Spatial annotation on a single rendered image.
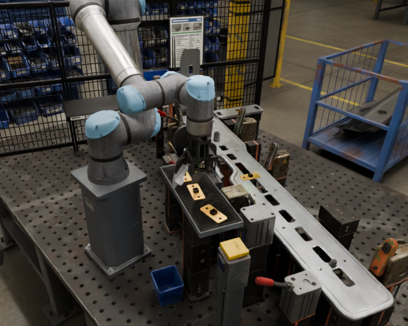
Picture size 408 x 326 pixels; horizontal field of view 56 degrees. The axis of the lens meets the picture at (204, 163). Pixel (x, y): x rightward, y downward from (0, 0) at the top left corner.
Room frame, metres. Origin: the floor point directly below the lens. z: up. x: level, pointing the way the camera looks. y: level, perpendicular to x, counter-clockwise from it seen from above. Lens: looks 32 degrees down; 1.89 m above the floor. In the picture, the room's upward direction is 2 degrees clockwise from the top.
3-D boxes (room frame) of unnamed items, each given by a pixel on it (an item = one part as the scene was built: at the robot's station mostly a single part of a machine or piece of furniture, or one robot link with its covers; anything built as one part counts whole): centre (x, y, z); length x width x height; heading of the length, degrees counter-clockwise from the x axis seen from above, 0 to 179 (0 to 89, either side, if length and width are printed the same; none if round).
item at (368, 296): (1.32, -0.21, 1.00); 1.38 x 0.22 x 0.02; 24
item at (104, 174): (1.18, 0.35, 1.15); 0.15 x 0.15 x 0.10
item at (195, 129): (0.98, 0.01, 1.41); 0.08 x 0.08 x 0.05
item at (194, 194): (1.00, 0.02, 1.17); 0.08 x 0.04 x 0.01; 19
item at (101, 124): (1.18, 0.34, 1.27); 0.13 x 0.12 x 0.14; 129
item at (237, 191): (1.13, -0.12, 0.89); 0.13 x 0.11 x 0.38; 114
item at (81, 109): (2.08, 0.35, 1.02); 0.90 x 0.22 x 0.03; 114
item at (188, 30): (2.31, 0.13, 1.30); 0.23 x 0.02 x 0.31; 114
